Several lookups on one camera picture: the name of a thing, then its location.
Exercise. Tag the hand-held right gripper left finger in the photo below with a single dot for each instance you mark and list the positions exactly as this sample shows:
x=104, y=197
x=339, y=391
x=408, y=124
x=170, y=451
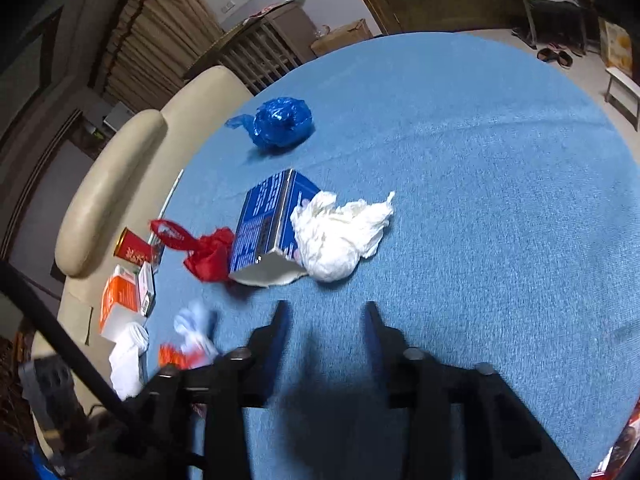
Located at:
x=272, y=347

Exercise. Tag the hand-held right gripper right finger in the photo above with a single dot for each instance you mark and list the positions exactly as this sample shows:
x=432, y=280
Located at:
x=379, y=342

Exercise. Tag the orange plastic wrapper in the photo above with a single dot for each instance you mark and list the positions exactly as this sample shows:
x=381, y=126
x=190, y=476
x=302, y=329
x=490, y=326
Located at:
x=175, y=356

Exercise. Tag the knotted red plastic bag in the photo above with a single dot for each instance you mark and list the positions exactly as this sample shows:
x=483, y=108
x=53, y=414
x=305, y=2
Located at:
x=210, y=255

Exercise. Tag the blue carton box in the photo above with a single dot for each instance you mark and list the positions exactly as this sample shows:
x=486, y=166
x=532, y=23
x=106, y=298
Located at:
x=260, y=220

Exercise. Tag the small white box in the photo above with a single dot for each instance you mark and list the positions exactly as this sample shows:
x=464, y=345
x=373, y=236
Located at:
x=146, y=287

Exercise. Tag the white tissue stack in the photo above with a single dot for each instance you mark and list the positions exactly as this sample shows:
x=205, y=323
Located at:
x=125, y=365

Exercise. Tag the dark snack packet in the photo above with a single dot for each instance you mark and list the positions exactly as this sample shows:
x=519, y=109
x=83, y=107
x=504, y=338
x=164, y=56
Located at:
x=158, y=252

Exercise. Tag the orange and white carton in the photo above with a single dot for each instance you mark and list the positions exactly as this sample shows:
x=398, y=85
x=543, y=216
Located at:
x=117, y=300

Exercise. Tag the red paper cup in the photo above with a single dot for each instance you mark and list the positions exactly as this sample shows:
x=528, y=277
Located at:
x=132, y=247

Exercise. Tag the crumpled blue plastic bag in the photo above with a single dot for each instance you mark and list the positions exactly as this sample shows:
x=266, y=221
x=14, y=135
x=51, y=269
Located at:
x=280, y=122

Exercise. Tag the beige leather sofa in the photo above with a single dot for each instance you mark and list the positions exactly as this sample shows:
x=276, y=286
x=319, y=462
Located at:
x=115, y=175

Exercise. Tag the wooden slatted crib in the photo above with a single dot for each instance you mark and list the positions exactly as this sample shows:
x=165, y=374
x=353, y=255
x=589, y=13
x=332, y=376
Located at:
x=270, y=45

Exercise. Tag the brown cardboard box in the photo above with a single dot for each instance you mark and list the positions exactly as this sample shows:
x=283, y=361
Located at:
x=342, y=37

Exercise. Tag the brown slipper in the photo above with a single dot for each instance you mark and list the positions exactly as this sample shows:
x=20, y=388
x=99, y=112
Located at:
x=565, y=59
x=547, y=54

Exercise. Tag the beige curtains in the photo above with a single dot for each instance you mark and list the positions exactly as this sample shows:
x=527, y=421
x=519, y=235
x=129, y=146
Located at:
x=150, y=35

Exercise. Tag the white step stool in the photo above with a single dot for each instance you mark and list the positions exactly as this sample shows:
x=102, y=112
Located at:
x=622, y=91

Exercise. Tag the yellow cardboard box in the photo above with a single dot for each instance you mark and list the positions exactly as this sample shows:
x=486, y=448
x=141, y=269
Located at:
x=615, y=45

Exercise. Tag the dark metal chair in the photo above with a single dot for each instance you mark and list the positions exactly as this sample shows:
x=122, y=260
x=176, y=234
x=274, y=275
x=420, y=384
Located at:
x=550, y=2

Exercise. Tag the white wall switch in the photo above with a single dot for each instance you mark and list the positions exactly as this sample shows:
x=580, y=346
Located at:
x=227, y=7

